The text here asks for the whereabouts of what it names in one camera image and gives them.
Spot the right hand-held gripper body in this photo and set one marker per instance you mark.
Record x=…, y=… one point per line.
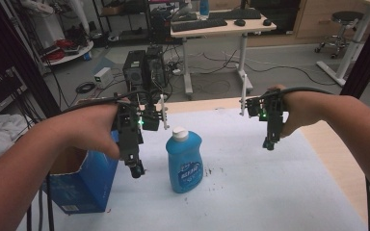
x=274, y=112

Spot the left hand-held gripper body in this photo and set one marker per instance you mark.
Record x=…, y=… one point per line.
x=129, y=128

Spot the blue bottle with white cap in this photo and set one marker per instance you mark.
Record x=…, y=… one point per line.
x=184, y=163

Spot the blue cardboard box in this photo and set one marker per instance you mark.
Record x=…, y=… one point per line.
x=90, y=186

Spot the person's right hand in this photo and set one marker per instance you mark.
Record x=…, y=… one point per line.
x=297, y=110

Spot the person's left hand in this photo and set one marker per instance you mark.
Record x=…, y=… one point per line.
x=90, y=126

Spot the white table cover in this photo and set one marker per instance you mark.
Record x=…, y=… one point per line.
x=253, y=192

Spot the small white box device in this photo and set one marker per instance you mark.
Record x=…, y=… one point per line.
x=103, y=77

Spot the black computer tower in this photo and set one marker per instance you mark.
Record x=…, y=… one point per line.
x=134, y=70
x=155, y=65

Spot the wooden table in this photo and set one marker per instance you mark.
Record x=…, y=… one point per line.
x=327, y=141

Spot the black computer mouse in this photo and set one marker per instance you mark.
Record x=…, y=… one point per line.
x=239, y=22
x=267, y=22

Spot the round white table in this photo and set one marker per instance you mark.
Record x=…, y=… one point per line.
x=74, y=54

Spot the light wooden desk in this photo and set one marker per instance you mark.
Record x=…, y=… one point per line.
x=224, y=29

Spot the wooden cabinet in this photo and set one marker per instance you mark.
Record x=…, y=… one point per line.
x=314, y=22

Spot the black keyboard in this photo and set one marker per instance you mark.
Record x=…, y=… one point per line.
x=236, y=14
x=199, y=24

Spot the black metal shelf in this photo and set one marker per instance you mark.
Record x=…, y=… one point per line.
x=125, y=19

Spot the dark curtain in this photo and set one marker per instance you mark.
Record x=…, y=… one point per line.
x=367, y=54
x=9, y=48

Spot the black round stool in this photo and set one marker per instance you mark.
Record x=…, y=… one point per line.
x=345, y=19

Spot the small blue bottle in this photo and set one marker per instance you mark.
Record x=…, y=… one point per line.
x=204, y=7

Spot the black equipment case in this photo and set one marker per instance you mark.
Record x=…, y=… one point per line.
x=1, y=89

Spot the white desk frame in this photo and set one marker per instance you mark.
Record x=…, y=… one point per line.
x=350, y=54

